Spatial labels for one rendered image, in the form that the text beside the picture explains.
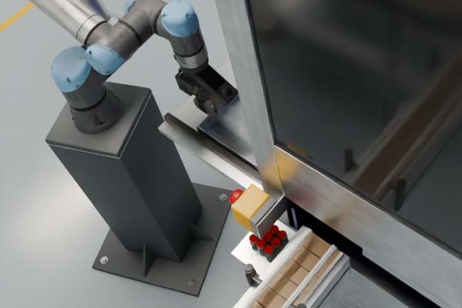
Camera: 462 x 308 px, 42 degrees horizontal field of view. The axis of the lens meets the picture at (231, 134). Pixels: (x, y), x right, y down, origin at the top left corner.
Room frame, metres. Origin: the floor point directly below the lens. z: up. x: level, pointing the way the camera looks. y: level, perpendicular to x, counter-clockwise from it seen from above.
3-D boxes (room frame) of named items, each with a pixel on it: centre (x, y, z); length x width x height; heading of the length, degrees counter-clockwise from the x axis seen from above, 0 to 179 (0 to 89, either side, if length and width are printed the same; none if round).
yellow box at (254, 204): (0.63, 0.00, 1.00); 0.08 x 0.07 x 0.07; 35
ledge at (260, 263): (0.59, -0.02, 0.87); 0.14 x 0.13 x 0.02; 35
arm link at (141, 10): (1.07, 0.11, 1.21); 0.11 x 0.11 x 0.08; 37
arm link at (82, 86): (1.22, 0.36, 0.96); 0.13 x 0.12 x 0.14; 127
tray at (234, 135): (0.89, -0.12, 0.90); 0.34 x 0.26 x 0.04; 34
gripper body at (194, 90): (1.01, 0.04, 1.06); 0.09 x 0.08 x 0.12; 35
